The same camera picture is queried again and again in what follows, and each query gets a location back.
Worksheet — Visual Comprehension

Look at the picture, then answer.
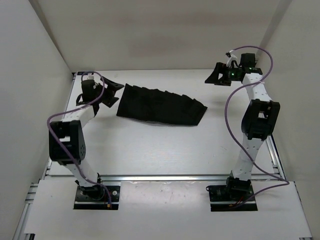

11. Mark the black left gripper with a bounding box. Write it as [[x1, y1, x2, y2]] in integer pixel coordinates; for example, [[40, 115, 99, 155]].
[[94, 76, 125, 107]]

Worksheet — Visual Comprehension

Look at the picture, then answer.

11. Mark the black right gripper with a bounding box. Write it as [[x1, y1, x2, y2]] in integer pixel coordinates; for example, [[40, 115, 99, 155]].
[[204, 62, 241, 87]]

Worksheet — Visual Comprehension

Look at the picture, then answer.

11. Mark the black pleated skirt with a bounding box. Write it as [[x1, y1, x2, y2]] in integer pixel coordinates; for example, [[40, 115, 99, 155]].
[[116, 84, 208, 126]]

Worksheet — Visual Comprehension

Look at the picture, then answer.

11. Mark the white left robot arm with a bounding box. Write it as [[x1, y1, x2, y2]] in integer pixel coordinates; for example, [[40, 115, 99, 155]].
[[47, 71, 124, 201]]

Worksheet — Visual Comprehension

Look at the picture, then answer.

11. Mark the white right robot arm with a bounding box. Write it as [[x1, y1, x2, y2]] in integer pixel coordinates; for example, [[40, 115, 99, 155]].
[[205, 51, 281, 200]]

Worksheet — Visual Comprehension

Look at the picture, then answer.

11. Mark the left blue label sticker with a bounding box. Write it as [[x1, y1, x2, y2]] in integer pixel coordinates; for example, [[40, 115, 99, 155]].
[[77, 71, 94, 76]]

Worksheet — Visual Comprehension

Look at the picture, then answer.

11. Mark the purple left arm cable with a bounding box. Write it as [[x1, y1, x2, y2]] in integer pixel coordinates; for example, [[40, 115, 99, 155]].
[[46, 71, 113, 203]]

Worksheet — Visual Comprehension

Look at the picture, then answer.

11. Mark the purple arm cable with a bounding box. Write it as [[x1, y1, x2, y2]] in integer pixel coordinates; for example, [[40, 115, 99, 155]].
[[46, 71, 113, 203], [224, 46, 291, 208]]

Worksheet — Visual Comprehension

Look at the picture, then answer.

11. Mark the front aluminium rail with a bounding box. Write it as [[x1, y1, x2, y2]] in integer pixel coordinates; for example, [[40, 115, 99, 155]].
[[44, 174, 233, 182]]

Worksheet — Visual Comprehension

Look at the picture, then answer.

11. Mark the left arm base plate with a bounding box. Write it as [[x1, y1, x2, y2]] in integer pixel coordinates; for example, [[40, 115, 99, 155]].
[[73, 185, 121, 211]]

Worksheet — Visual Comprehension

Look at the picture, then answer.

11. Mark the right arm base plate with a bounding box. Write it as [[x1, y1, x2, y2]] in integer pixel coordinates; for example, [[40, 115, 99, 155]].
[[206, 177, 258, 212]]

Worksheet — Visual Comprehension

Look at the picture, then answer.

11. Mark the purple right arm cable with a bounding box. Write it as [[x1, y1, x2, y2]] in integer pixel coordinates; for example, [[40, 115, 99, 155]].
[[224, 46, 291, 208]]

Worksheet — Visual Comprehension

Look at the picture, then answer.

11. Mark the left aluminium frame rail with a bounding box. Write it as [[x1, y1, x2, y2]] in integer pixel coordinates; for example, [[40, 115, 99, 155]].
[[9, 182, 41, 240]]

